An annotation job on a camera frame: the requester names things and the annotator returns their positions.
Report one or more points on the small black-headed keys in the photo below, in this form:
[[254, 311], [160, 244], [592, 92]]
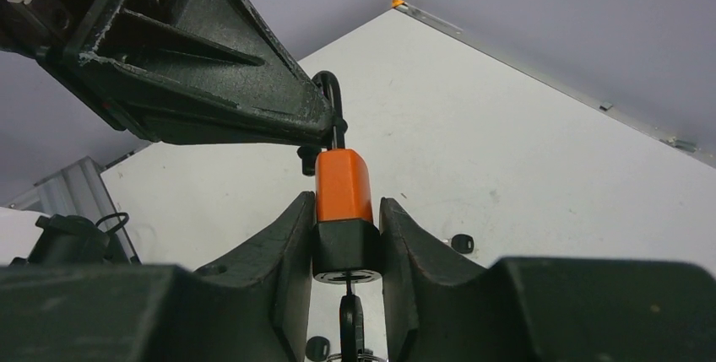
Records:
[[352, 343]]

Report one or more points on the orange and black padlock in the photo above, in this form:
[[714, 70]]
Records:
[[345, 241]]

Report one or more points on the aluminium table edge rail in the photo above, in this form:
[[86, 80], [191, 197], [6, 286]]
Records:
[[584, 96]]

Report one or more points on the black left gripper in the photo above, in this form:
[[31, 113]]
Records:
[[173, 71]]

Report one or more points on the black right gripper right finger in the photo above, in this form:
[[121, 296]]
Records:
[[440, 306]]

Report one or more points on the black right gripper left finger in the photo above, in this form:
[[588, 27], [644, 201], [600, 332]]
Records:
[[74, 299]]

